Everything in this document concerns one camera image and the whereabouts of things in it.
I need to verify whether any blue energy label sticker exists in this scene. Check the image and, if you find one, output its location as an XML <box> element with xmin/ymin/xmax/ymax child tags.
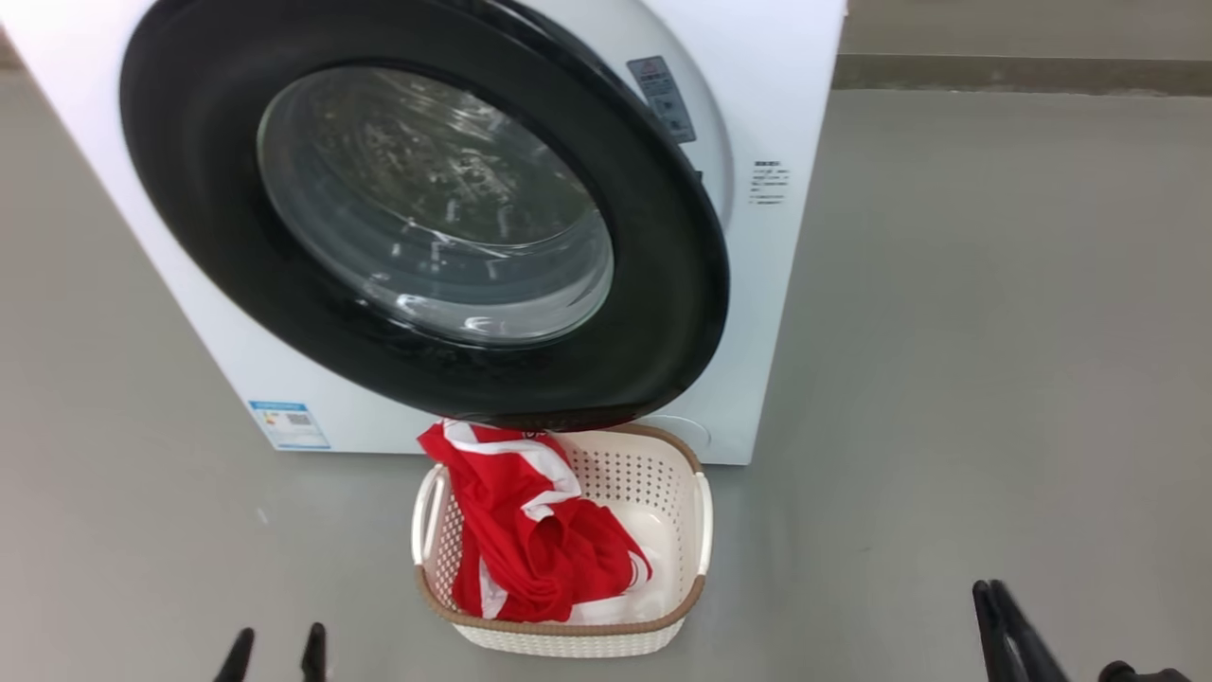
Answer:
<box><xmin>248</xmin><ymin>400</ymin><xmax>332</xmax><ymax>451</ymax></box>

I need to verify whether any white front-load washing machine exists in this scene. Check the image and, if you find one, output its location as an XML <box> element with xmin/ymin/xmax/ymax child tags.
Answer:
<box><xmin>0</xmin><ymin>0</ymin><xmax>847</xmax><ymax>465</ymax></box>

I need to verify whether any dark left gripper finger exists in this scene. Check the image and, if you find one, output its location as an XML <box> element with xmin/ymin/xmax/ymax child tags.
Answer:
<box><xmin>300</xmin><ymin>622</ymin><xmax>328</xmax><ymax>682</ymax></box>
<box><xmin>213</xmin><ymin>627</ymin><xmax>257</xmax><ymax>682</ymax></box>

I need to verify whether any red garment with white trim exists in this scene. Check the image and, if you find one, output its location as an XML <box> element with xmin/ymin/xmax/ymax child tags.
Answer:
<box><xmin>530</xmin><ymin>500</ymin><xmax>683</xmax><ymax>624</ymax></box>

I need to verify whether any grey warning sticker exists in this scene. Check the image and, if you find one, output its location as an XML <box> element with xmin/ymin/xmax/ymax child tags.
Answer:
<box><xmin>627</xmin><ymin>55</ymin><xmax>697</xmax><ymax>145</ymax></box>

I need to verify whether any cream perforated laundry basket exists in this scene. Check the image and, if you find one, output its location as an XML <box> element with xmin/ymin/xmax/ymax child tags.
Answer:
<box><xmin>412</xmin><ymin>423</ymin><xmax>714</xmax><ymax>659</ymax></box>

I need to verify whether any black round glass washer door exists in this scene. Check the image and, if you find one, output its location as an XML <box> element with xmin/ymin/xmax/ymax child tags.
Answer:
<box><xmin>118</xmin><ymin>0</ymin><xmax>730</xmax><ymax>432</ymax></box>

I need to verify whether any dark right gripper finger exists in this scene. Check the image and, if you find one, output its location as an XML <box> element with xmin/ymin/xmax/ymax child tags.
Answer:
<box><xmin>972</xmin><ymin>580</ymin><xmax>1028</xmax><ymax>682</ymax></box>
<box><xmin>989</xmin><ymin>580</ymin><xmax>1071</xmax><ymax>682</ymax></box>

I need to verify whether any red garment with white stripes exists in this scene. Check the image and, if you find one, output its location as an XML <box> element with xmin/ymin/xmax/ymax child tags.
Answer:
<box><xmin>419</xmin><ymin>420</ymin><xmax>588</xmax><ymax>623</ymax></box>

